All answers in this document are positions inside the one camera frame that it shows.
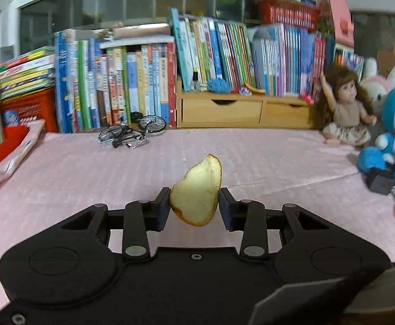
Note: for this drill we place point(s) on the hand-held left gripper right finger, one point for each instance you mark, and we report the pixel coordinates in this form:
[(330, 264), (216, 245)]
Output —
[(227, 211)]

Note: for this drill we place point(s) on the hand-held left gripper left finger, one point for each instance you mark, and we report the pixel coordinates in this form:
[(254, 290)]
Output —
[(162, 210)]

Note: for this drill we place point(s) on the orange peel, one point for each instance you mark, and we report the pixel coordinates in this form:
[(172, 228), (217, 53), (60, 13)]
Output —
[(197, 196)]

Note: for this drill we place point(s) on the row of tall upright books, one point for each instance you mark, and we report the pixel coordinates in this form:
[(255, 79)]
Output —
[(116, 84)]

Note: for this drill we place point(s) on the row of books on organizer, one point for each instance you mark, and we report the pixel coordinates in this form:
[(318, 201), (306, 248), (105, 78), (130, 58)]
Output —
[(251, 54)]

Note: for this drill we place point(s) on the stack of flat picture books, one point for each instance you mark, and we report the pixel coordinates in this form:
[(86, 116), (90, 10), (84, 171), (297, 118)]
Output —
[(25, 74)]

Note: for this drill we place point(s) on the row of small thin books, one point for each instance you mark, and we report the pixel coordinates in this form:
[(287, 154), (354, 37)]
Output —
[(348, 61)]

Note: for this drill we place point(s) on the black toy bicycle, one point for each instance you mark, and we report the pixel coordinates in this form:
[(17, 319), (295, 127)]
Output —
[(126, 139)]

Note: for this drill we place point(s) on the pink striped bedsheet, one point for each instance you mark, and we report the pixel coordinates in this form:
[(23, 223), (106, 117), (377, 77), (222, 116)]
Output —
[(82, 182)]

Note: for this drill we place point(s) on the wooden drawer organizer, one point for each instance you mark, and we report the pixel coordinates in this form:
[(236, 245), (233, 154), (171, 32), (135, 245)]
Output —
[(217, 111)]

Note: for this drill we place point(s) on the pink flower hair clip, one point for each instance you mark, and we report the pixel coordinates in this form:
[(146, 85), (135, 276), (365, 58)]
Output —
[(242, 90), (306, 98)]

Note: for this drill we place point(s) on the yellow curved toy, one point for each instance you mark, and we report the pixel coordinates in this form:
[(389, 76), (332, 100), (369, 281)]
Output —
[(256, 90)]

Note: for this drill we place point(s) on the blue yarn ball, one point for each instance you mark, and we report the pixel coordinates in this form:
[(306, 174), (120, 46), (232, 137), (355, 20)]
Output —
[(219, 86)]

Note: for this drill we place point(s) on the small glass bottle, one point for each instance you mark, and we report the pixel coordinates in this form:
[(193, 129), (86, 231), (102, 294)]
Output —
[(195, 81)]

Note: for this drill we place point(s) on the long-haired doll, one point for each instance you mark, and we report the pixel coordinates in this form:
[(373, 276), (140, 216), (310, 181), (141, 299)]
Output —
[(346, 111)]

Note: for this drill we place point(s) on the black power adapter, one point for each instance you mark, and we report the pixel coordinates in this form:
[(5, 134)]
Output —
[(380, 181)]

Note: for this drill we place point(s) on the folded pink striped cloth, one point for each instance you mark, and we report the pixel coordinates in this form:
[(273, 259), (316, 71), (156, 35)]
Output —
[(11, 166)]

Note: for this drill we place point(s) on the red plastic crate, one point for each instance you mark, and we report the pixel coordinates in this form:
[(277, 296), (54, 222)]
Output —
[(31, 105)]

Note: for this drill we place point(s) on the blue picture card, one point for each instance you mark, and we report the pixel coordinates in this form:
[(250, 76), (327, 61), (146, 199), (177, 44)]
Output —
[(12, 117)]

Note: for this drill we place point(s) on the beige flat-lying book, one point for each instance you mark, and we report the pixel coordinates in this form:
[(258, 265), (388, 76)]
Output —
[(140, 32)]

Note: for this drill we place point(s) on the pink white plush rabbit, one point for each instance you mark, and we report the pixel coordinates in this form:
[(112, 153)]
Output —
[(378, 88)]

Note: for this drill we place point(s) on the red plastic basket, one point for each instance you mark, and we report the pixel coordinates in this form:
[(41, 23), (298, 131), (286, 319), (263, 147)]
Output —
[(288, 15)]

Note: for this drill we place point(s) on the brown cardboard box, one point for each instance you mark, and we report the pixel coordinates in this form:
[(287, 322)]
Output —
[(387, 59)]

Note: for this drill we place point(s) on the white box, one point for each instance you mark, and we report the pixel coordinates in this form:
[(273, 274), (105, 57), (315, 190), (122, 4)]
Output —
[(3, 56)]

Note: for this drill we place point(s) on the pink house-shaped box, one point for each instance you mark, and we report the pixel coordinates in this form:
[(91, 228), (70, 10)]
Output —
[(336, 10)]

